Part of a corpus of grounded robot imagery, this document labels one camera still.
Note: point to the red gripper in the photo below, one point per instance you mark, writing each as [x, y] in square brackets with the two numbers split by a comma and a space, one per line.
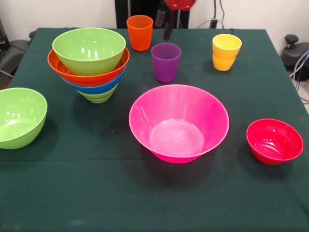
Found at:
[181, 4]

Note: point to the small green plastic bowl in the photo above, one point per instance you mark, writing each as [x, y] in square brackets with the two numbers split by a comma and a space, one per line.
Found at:
[99, 97]

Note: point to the large green plastic bowl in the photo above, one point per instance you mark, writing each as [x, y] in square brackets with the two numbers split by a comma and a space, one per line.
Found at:
[19, 120]
[89, 48]

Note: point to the black equipment base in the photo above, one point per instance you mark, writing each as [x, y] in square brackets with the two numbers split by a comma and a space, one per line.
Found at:
[293, 54]

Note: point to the orange plastic bowl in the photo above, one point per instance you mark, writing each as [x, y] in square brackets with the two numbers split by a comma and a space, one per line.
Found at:
[91, 79]

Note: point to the dark green tablecloth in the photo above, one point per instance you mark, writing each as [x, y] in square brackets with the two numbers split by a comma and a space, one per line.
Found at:
[169, 200]

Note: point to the black power plug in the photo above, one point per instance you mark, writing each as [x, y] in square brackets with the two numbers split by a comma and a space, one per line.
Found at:
[213, 23]

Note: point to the orange plastic cup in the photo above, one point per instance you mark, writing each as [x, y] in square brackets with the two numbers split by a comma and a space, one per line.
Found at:
[140, 33]

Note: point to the small red plastic bowl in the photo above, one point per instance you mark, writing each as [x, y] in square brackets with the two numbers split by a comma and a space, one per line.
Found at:
[274, 142]

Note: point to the blue plastic bowl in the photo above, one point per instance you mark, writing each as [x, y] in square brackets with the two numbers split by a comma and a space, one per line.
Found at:
[96, 89]

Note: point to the purple plastic cup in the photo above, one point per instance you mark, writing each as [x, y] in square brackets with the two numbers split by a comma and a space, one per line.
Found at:
[165, 62]

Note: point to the black office chair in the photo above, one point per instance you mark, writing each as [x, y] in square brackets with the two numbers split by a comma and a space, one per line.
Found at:
[14, 53]

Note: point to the pink plastic bowl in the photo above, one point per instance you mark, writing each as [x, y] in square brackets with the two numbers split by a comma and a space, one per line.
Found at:
[178, 125]

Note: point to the yellow plastic cup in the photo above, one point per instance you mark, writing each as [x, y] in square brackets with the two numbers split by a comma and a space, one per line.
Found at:
[227, 46]
[224, 64]

